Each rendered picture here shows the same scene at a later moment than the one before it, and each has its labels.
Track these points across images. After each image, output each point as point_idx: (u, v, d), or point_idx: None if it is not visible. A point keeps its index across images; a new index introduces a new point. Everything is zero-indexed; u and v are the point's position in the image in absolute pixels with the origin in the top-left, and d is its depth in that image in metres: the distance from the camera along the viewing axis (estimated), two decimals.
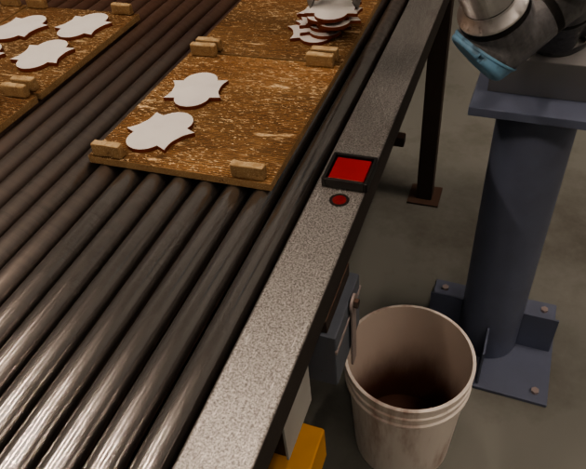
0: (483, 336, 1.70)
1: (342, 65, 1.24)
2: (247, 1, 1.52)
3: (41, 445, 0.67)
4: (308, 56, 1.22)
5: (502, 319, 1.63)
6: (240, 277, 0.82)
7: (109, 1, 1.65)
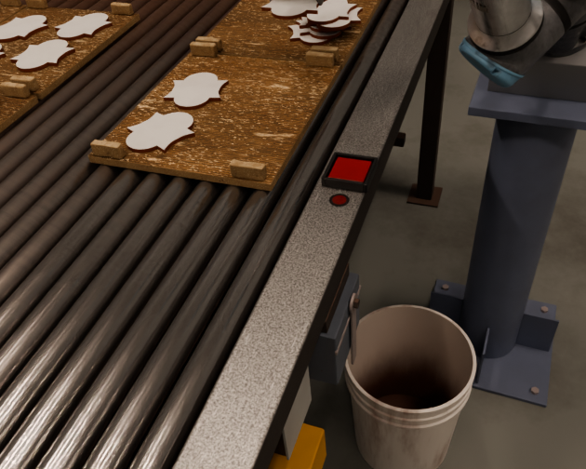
0: (483, 336, 1.70)
1: (342, 65, 1.24)
2: (247, 1, 1.52)
3: (41, 445, 0.67)
4: (308, 56, 1.22)
5: (502, 319, 1.63)
6: (240, 277, 0.82)
7: (109, 1, 1.65)
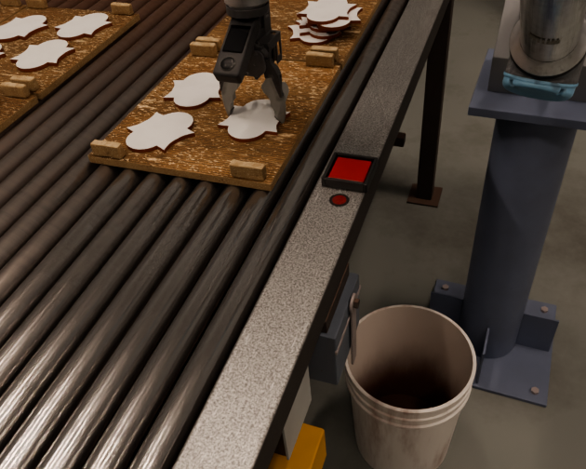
0: (483, 336, 1.70)
1: (342, 65, 1.24)
2: None
3: (41, 445, 0.67)
4: (308, 56, 1.22)
5: (502, 319, 1.63)
6: (240, 277, 0.82)
7: (109, 1, 1.65)
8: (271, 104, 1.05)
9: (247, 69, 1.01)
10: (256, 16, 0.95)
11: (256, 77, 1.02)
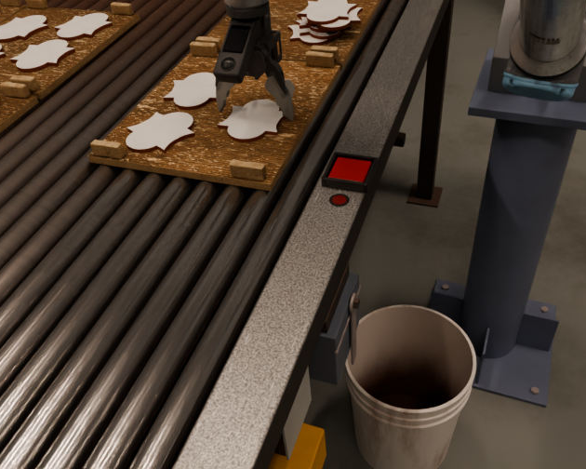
0: (483, 336, 1.70)
1: (342, 65, 1.24)
2: None
3: (41, 445, 0.67)
4: (308, 56, 1.22)
5: (502, 319, 1.63)
6: (240, 277, 0.82)
7: (109, 1, 1.65)
8: (277, 102, 1.04)
9: (247, 69, 1.01)
10: (256, 16, 0.95)
11: (256, 77, 1.02)
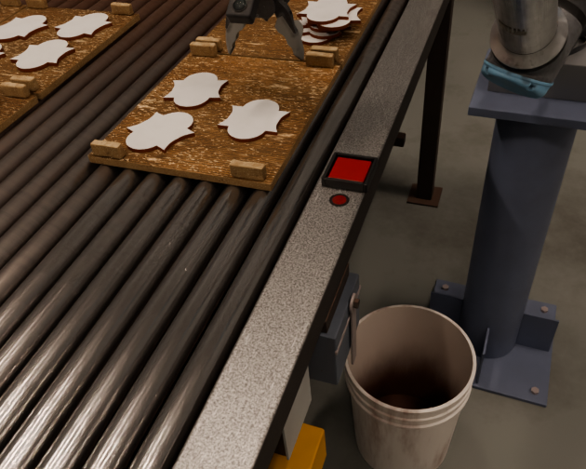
0: (483, 336, 1.70)
1: (342, 65, 1.24)
2: None
3: (41, 445, 0.67)
4: (308, 56, 1.22)
5: (502, 319, 1.63)
6: (240, 277, 0.82)
7: (109, 1, 1.65)
8: (287, 43, 1.09)
9: (258, 11, 1.06)
10: None
11: (266, 19, 1.07)
